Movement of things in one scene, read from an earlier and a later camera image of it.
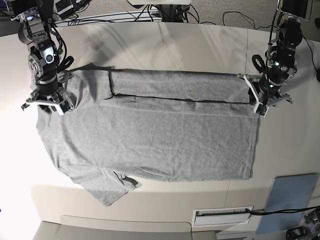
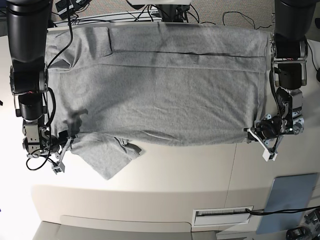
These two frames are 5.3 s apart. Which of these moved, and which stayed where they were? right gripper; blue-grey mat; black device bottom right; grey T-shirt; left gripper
Moved: right gripper; left gripper; grey T-shirt
Stayed: black device bottom right; blue-grey mat
